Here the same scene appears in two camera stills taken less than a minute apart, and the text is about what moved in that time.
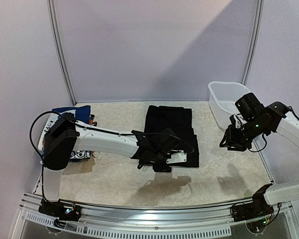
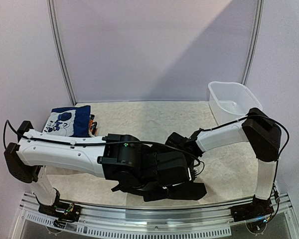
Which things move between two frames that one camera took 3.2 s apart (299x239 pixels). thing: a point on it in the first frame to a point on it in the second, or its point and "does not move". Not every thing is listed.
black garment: (179, 120) to (189, 191)
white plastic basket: (223, 96) does not move
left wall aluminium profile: (58, 47) does not move
